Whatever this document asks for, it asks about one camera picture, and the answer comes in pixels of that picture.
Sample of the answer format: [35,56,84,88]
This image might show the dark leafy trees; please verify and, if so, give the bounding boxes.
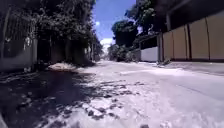
[107,0,168,63]

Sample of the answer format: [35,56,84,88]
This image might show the grey asphalt road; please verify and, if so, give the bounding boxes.
[0,59,224,128]

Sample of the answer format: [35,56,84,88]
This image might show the pale rubble heap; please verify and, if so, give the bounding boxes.
[47,62,78,72]

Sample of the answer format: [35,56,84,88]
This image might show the row of trees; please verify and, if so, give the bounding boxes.
[6,0,104,68]

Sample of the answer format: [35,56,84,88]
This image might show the dark building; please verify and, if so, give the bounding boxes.
[153,0,224,33]

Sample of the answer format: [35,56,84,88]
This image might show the grey fence with railing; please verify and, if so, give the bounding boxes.
[0,8,39,73]

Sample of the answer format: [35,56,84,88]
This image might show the white wall with dark top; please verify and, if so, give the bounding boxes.
[132,34,163,63]

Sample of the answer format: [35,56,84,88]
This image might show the tan panelled wall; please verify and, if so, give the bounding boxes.
[161,11,224,63]

